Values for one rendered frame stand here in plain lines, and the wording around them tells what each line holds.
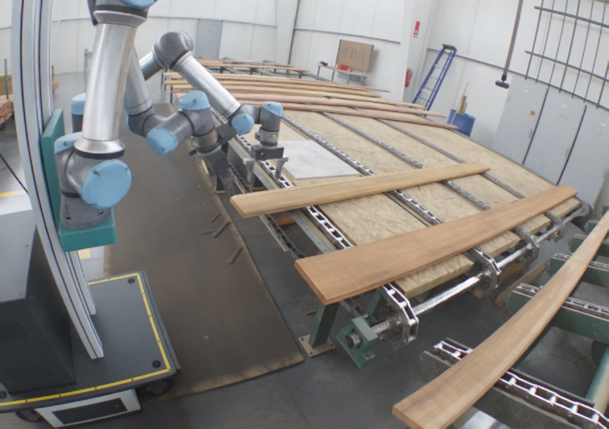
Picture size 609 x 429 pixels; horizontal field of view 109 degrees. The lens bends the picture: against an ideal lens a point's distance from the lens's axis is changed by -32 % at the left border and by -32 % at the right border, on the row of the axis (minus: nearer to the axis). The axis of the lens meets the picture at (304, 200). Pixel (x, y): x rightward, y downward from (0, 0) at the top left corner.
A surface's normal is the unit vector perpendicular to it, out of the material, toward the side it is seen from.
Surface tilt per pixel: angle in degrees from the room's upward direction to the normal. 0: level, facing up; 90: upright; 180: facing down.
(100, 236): 90
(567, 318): 90
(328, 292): 0
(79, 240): 90
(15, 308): 90
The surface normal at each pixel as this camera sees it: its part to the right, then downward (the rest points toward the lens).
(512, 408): -0.87, 0.11
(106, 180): 0.80, 0.49
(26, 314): 0.55, 0.47
